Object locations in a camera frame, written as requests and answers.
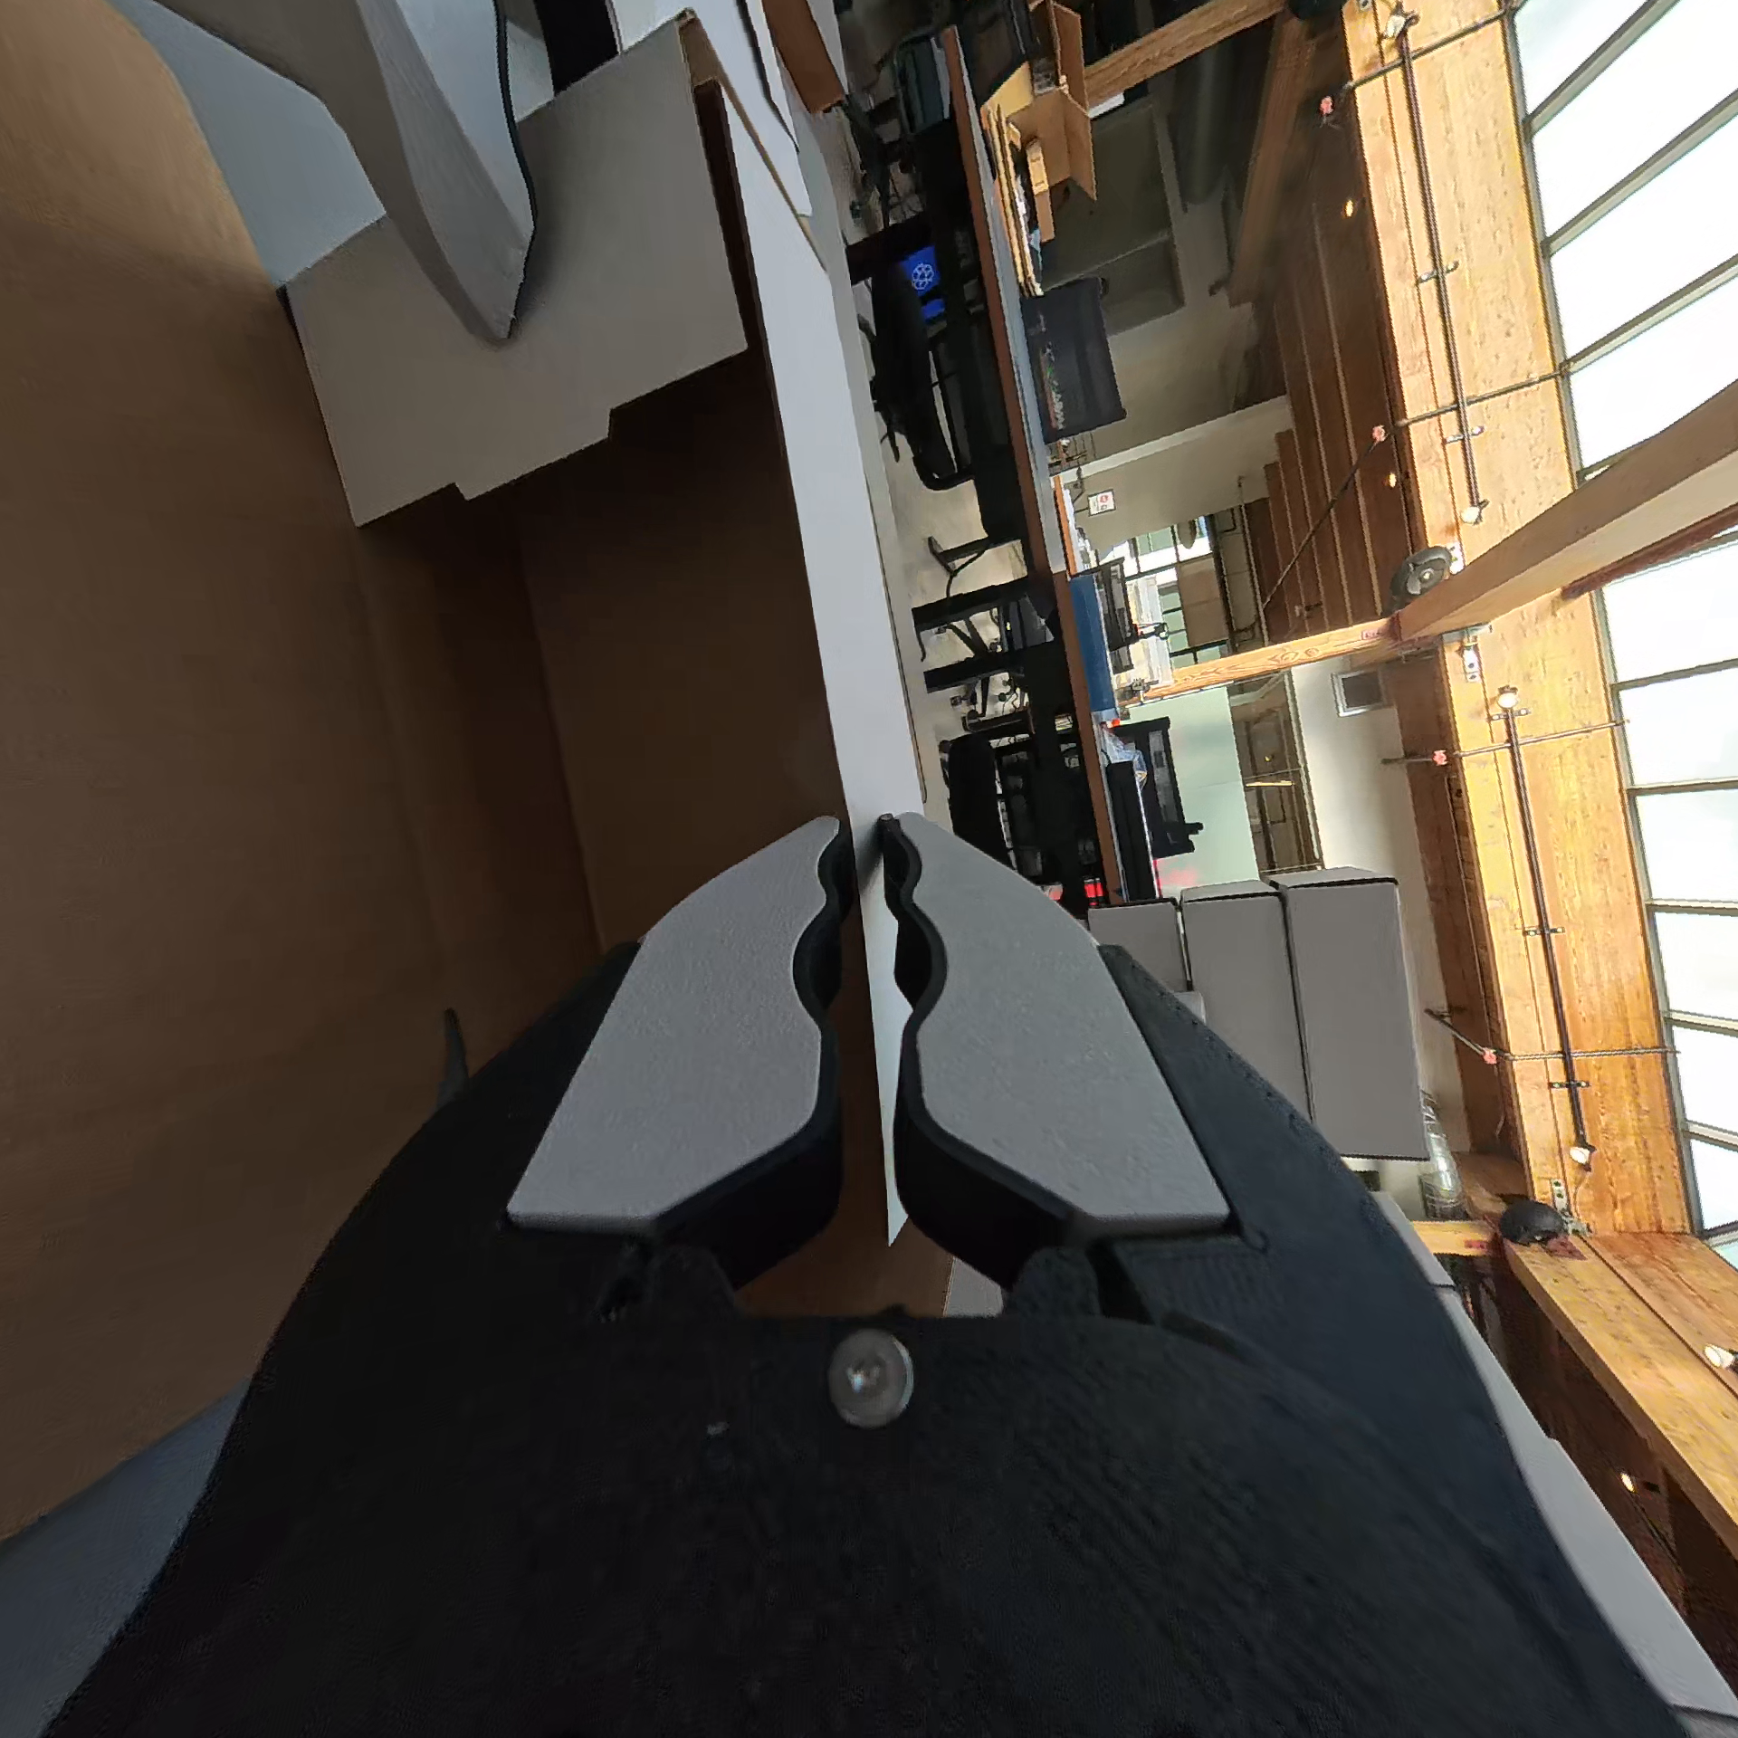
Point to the white cardboard box brown inside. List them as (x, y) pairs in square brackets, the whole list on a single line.
[(204, 680)]

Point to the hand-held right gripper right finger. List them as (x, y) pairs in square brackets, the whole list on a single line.
[(1046, 1072)]

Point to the grey desk black legs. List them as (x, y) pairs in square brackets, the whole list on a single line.
[(972, 149), (978, 617)]

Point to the white wall vent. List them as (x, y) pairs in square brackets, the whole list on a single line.
[(1360, 690)]

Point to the stack of white boxes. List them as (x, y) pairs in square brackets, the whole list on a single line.
[(1338, 1004)]

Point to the open brown cardboard box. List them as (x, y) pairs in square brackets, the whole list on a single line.
[(1061, 136)]

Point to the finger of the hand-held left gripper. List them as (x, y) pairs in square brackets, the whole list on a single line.
[(457, 164)]

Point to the flat black device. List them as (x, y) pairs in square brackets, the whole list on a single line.
[(1156, 802)]

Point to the flat blue box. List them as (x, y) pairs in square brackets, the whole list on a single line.
[(1098, 639)]

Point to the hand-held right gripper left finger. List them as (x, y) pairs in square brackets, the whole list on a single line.
[(693, 1061)]

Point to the blue storage bin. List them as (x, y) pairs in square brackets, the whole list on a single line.
[(921, 278)]

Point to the tall paned window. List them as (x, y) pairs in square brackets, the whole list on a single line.
[(1644, 203), (1686, 882)]

